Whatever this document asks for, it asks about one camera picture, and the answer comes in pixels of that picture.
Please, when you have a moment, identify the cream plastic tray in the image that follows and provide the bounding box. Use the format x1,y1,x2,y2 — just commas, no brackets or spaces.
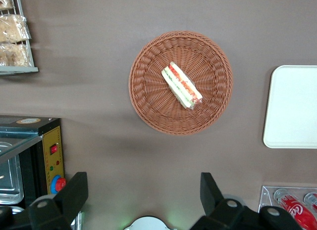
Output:
263,65,317,149

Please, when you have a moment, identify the triangle sandwich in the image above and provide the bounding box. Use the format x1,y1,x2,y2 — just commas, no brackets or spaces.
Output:
161,62,203,111

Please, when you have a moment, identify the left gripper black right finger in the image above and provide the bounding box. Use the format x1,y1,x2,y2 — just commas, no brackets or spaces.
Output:
189,172,304,230

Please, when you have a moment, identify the black food warmer yellow panel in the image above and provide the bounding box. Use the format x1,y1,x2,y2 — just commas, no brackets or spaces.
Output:
0,115,67,212

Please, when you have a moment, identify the clear acrylic bottle rack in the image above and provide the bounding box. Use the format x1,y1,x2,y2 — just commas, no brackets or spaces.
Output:
257,185,317,230

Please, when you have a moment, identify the round brown wicker basket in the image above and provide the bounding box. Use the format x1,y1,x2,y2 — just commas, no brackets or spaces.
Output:
128,30,234,136

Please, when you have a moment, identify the grey wire bread rack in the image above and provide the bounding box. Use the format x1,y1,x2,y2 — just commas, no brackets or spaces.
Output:
0,0,39,76

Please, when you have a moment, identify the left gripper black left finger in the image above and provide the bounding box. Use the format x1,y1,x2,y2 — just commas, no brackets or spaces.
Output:
0,172,89,230

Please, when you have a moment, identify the steel pan in warmer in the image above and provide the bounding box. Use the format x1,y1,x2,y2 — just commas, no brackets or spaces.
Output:
0,141,25,205

